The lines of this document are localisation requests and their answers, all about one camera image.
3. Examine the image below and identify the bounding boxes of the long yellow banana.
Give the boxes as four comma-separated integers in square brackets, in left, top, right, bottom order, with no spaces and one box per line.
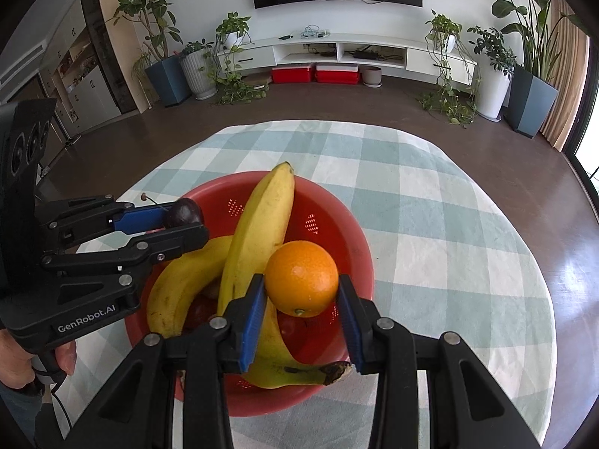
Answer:
[217,162,349,389]

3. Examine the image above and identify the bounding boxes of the red storage box left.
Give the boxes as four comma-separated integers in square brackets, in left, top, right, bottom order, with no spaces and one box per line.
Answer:
[270,64,314,84]

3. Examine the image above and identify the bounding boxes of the small grey pot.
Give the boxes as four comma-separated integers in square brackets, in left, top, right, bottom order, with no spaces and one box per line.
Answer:
[361,66,383,88]

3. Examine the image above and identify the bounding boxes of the red plastic colander bowl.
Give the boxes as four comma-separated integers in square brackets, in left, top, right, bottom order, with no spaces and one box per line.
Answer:
[124,170,377,419]

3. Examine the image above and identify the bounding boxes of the beige curtain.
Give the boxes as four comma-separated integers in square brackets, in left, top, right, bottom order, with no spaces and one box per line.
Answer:
[540,0,590,152]

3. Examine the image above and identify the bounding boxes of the tall plant blue pot left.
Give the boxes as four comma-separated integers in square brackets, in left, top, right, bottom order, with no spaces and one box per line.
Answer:
[112,0,191,107]

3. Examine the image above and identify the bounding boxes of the large leaf plant blue pot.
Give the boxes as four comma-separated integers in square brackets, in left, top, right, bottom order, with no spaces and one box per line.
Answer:
[492,0,588,138]

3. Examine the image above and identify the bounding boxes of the dark cherry with stem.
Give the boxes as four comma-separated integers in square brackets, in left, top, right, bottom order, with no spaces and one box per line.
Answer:
[140,193,204,229]

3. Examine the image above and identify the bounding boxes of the trailing pothos on console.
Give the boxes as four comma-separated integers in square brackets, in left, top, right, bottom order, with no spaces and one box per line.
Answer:
[208,11,269,106]
[416,10,479,128]

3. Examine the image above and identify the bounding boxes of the plant in white ribbed pot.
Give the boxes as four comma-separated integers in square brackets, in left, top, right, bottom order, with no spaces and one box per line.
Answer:
[179,39,217,100]

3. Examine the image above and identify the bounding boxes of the green white checkered tablecloth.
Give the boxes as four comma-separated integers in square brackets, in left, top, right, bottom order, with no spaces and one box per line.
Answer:
[58,120,556,448]

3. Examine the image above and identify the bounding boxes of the curved yellow banana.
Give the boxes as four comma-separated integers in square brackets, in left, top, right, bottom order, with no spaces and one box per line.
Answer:
[146,235,232,339]

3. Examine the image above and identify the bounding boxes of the white tv console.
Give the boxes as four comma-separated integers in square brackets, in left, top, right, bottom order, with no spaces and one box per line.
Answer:
[241,34,466,83]

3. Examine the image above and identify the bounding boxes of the trailing pothos on console right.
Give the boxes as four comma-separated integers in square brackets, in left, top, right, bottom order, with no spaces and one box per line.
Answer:
[416,10,479,128]

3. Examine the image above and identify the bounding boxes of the red storage box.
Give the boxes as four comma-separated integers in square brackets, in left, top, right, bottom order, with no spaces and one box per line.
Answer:
[315,64,361,85]
[270,64,314,84]

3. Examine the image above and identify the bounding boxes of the person's left forearm sleeve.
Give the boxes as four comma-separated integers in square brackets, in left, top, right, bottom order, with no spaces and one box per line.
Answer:
[1,379,45,448]

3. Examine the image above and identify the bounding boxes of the red storage box right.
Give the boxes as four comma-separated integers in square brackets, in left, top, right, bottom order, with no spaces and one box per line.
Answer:
[315,64,361,85]

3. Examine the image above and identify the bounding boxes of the bushy plant white pot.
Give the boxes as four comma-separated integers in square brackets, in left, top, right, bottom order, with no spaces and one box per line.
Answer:
[468,25,517,123]

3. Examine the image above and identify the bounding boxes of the person's left hand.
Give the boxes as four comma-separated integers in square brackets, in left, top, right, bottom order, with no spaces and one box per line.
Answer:
[0,329,77,389]

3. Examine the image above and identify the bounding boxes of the trailing pothos on console left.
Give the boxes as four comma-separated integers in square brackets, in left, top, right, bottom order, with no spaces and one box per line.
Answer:
[208,11,269,106]

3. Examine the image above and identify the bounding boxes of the white cabinet shelving unit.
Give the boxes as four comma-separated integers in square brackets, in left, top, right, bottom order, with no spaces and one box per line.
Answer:
[40,0,149,138]

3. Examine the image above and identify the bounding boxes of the large orange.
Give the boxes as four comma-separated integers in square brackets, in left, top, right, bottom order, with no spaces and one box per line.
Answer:
[264,240,339,318]

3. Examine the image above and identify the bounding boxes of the red tomato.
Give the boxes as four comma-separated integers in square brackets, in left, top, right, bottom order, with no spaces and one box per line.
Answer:
[183,292,218,333]

